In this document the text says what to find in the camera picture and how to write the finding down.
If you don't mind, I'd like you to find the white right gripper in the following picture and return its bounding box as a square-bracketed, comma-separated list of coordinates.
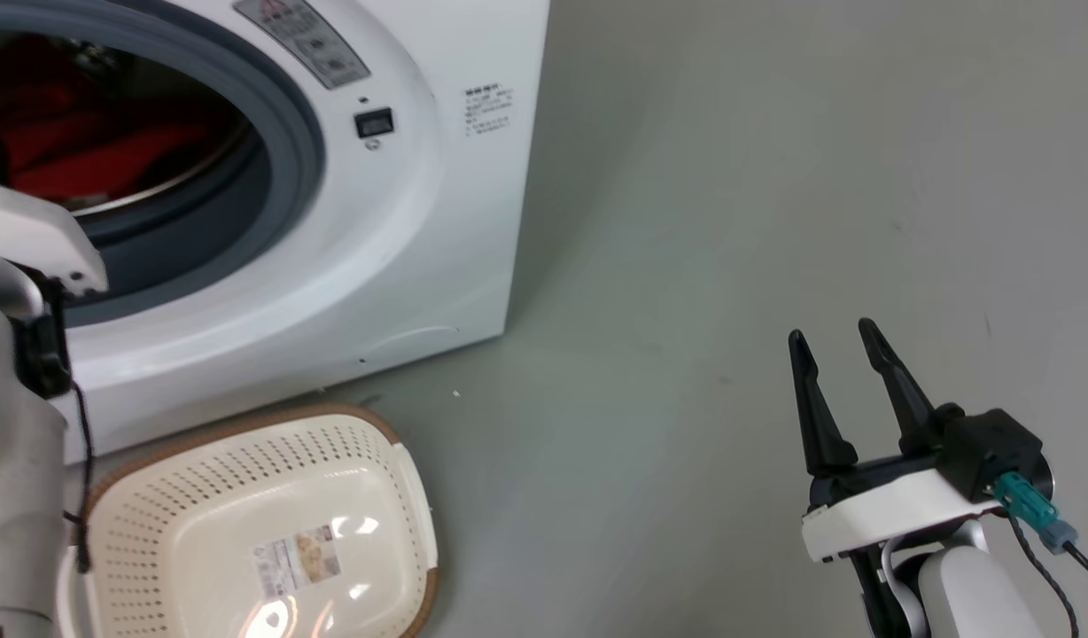
[787, 316, 1006, 564]

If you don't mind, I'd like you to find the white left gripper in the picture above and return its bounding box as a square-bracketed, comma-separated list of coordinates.
[0, 186, 110, 299]

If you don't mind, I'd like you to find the red garment with white stripes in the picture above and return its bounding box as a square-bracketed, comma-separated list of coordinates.
[0, 35, 244, 210]

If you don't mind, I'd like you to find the cream perforated laundry basket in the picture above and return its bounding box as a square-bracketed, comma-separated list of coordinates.
[57, 403, 439, 638]

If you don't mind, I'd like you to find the white front-load washing machine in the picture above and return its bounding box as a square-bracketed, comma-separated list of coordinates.
[0, 0, 552, 463]

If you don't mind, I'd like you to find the printed sticker in basket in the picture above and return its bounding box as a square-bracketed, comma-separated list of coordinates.
[253, 524, 344, 597]

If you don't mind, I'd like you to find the stainless steel washer drum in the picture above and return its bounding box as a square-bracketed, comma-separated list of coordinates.
[0, 31, 254, 219]

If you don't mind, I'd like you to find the grey rubber door gasket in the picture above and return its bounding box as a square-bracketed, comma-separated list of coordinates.
[0, 0, 327, 329]

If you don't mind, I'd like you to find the grey warning label sticker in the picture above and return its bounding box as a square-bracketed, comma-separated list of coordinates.
[233, 0, 371, 90]

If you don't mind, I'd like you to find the round filter cover panel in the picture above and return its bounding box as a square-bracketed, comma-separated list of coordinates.
[365, 325, 462, 361]

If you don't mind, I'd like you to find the small printed text label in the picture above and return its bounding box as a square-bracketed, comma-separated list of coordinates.
[462, 85, 516, 136]

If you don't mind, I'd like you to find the teal right camera connector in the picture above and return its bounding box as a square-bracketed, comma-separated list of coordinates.
[994, 472, 1079, 556]

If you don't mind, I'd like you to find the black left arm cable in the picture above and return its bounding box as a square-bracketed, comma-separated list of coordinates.
[61, 381, 96, 573]

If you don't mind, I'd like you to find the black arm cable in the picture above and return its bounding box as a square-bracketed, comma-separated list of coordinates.
[61, 381, 96, 573]
[1007, 512, 1088, 638]

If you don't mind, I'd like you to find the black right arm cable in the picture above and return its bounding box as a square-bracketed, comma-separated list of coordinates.
[1007, 512, 1088, 638]

